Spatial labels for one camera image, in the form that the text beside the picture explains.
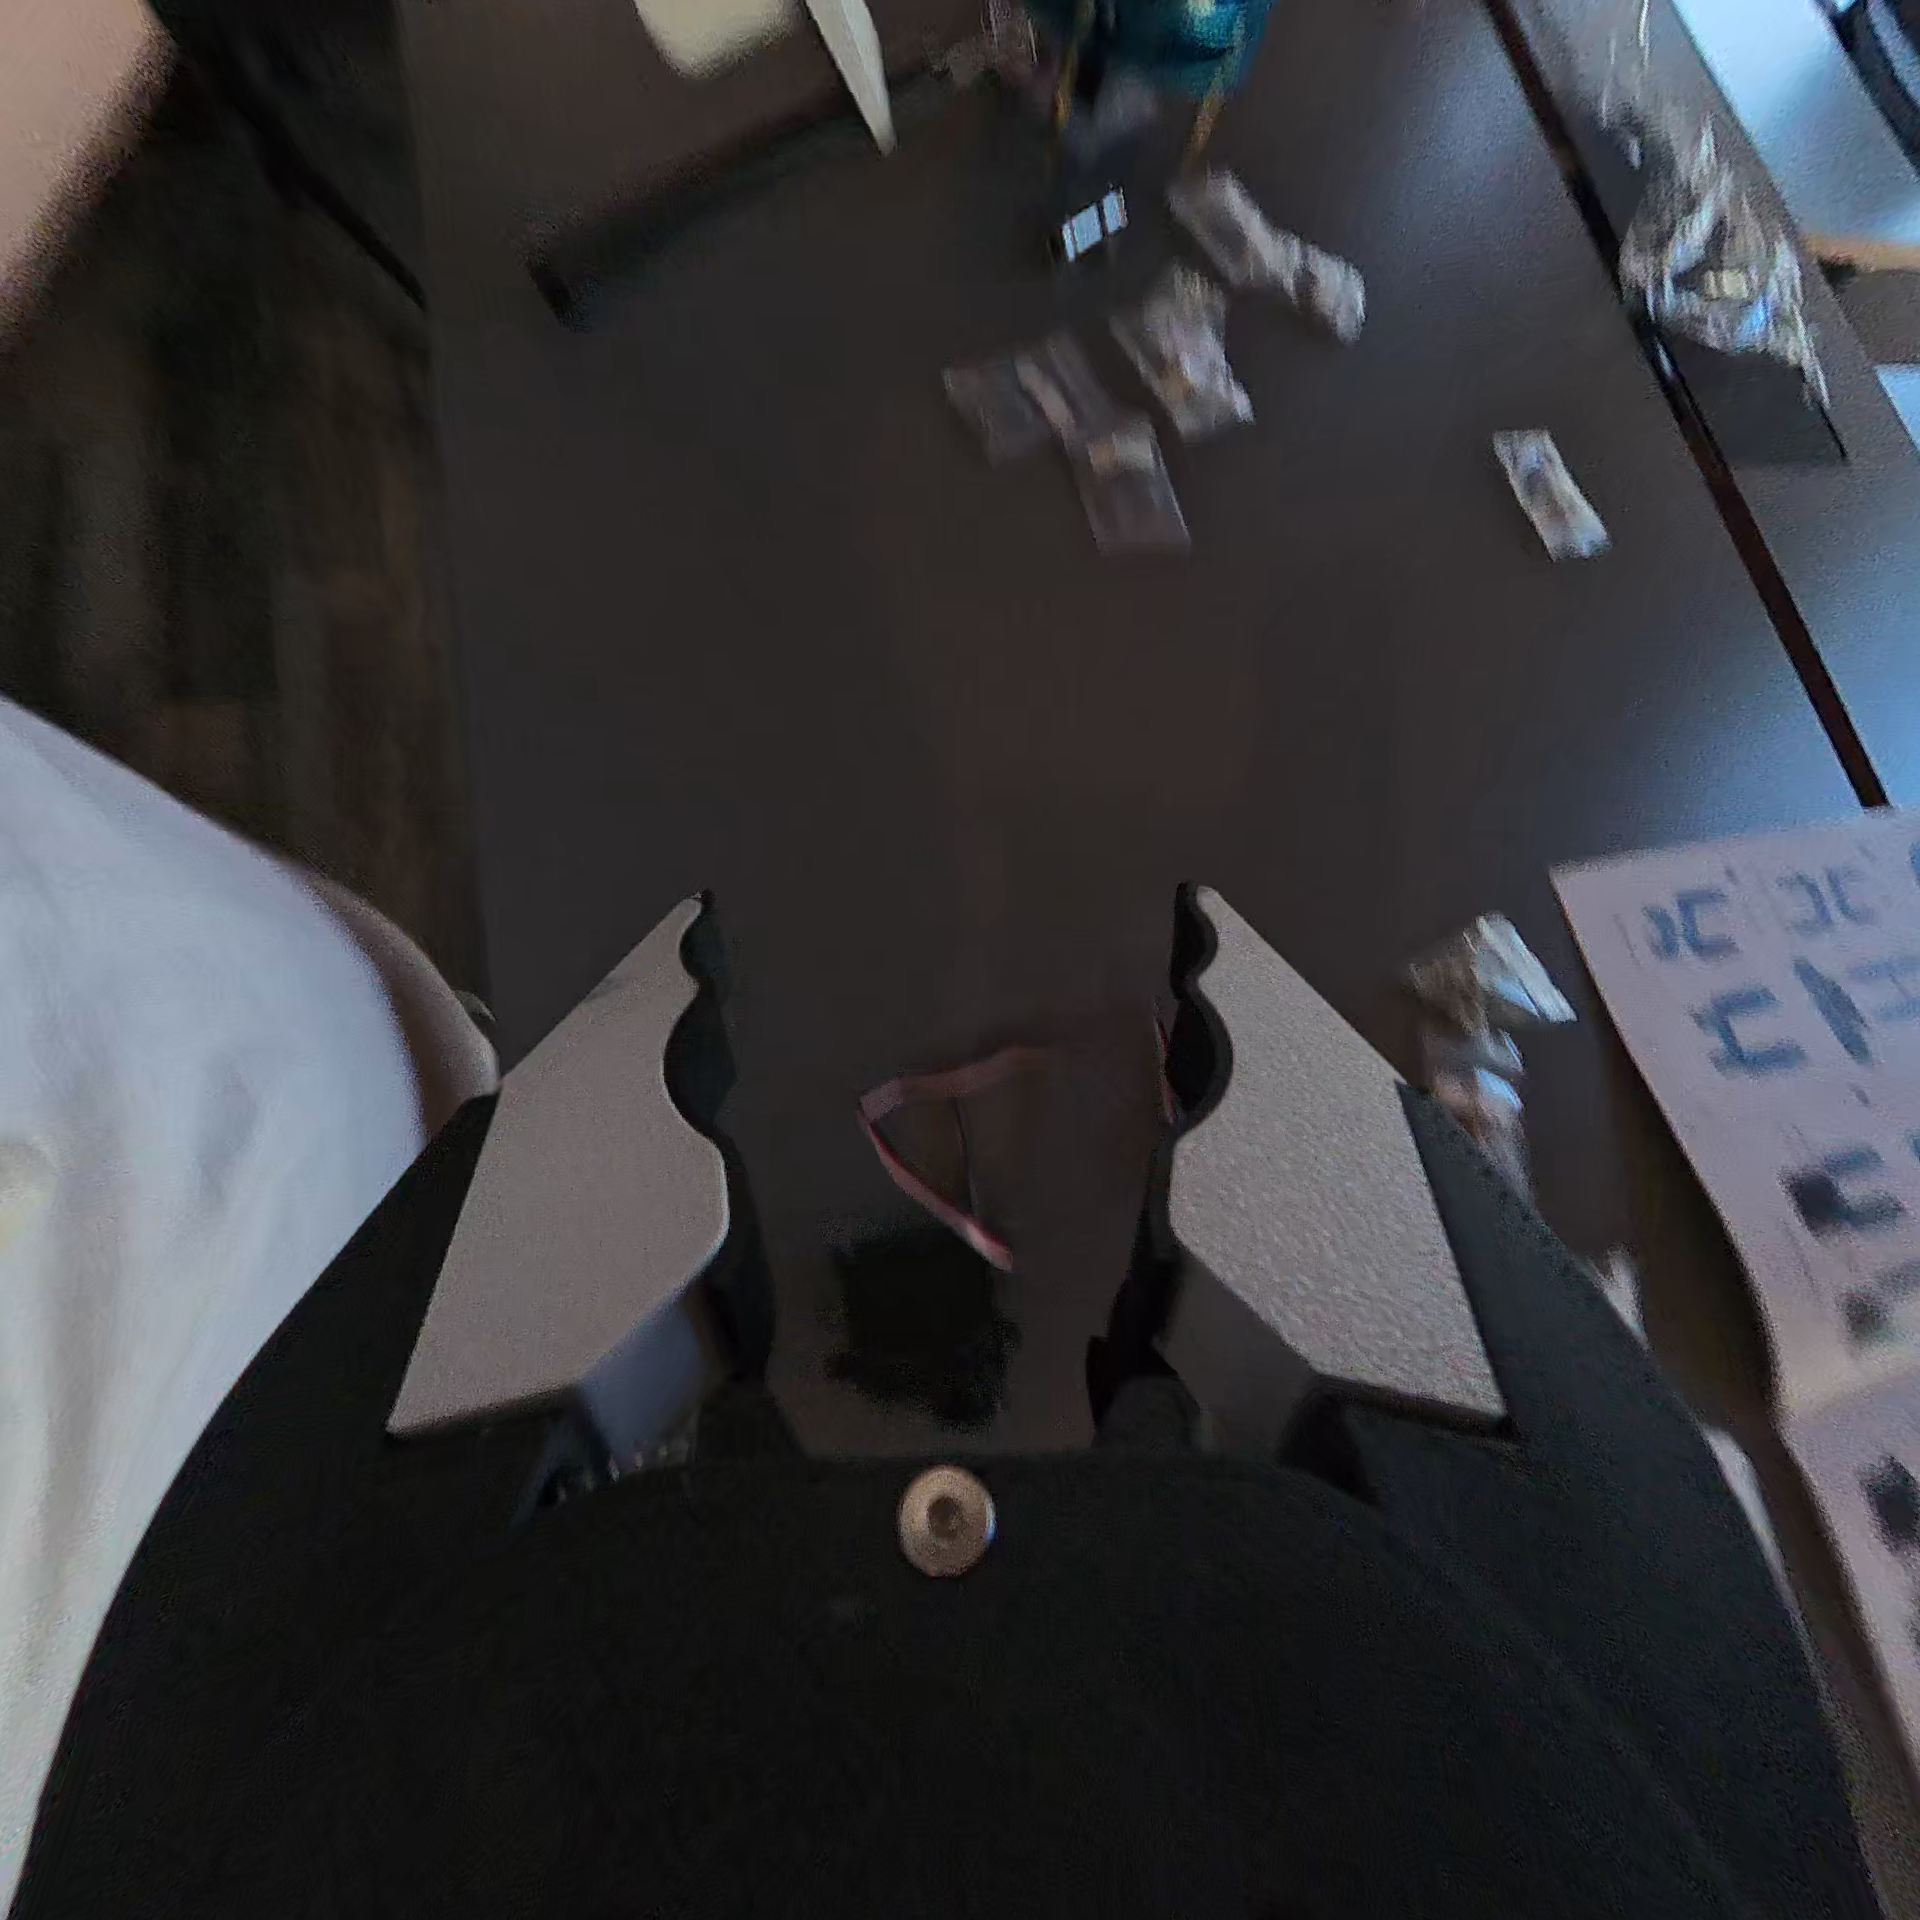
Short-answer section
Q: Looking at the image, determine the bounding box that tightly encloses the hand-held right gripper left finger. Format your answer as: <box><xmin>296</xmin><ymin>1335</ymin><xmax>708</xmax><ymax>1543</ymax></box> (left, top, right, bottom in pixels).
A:
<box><xmin>388</xmin><ymin>889</ymin><xmax>777</xmax><ymax>1449</ymax></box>

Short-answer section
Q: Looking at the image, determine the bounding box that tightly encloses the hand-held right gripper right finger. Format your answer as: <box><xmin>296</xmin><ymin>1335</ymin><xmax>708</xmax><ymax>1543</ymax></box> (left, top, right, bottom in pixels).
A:
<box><xmin>1089</xmin><ymin>880</ymin><xmax>1509</xmax><ymax>1428</ymax></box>

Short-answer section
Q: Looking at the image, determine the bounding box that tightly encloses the black servo motor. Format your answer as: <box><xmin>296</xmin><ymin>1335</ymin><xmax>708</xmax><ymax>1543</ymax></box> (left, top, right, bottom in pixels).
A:
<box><xmin>819</xmin><ymin>1223</ymin><xmax>1026</xmax><ymax>1430</ymax></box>

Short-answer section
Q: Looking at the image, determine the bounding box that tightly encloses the dark desk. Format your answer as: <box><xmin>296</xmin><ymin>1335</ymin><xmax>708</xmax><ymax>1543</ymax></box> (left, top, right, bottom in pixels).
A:
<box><xmin>399</xmin><ymin>0</ymin><xmax>1892</xmax><ymax>1465</ymax></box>

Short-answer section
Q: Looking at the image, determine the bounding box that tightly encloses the printed instruction booklet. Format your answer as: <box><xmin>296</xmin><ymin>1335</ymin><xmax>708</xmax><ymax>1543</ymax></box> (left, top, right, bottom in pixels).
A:
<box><xmin>1550</xmin><ymin>810</ymin><xmax>1920</xmax><ymax>1699</ymax></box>

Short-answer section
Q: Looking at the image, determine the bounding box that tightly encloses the black flat bar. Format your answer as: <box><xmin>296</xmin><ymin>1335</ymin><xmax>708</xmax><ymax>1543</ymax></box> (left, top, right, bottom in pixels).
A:
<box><xmin>525</xmin><ymin>92</ymin><xmax>903</xmax><ymax>331</ymax></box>

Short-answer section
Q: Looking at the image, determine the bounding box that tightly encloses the crumpled clear plastic wrap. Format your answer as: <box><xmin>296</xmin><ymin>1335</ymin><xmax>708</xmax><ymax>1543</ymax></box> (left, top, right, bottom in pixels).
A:
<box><xmin>1598</xmin><ymin>60</ymin><xmax>1825</xmax><ymax>369</ymax></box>

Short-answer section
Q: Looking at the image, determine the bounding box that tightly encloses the white flat object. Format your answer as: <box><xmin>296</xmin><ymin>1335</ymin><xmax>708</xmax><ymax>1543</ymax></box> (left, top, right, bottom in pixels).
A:
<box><xmin>632</xmin><ymin>0</ymin><xmax>903</xmax><ymax>156</ymax></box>

